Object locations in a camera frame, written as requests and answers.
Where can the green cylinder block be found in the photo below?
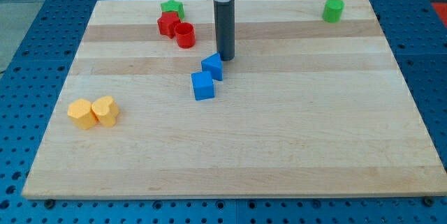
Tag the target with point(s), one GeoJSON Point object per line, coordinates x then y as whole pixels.
{"type": "Point", "coordinates": [333, 10]}

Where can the blue triangle block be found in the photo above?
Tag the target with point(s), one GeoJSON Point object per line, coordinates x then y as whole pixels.
{"type": "Point", "coordinates": [214, 65]}

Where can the yellow heart block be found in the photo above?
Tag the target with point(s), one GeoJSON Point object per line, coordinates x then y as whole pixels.
{"type": "Point", "coordinates": [106, 110]}

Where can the yellow hexagon block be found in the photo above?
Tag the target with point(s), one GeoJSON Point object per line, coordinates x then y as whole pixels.
{"type": "Point", "coordinates": [81, 114]}

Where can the dark grey cylindrical pointer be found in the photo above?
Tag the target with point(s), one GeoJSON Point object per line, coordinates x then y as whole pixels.
{"type": "Point", "coordinates": [224, 22]}

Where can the blue cube block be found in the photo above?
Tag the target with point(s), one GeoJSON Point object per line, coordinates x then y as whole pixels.
{"type": "Point", "coordinates": [203, 85]}

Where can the green star block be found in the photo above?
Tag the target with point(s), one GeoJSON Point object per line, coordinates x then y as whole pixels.
{"type": "Point", "coordinates": [173, 6]}

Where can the red star block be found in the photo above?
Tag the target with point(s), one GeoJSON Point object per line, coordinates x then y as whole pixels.
{"type": "Point", "coordinates": [167, 23]}

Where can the wooden board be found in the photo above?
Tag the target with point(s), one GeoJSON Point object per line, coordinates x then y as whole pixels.
{"type": "Point", "coordinates": [305, 109]}

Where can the red cylinder block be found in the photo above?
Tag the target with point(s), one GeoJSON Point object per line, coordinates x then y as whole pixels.
{"type": "Point", "coordinates": [185, 35]}

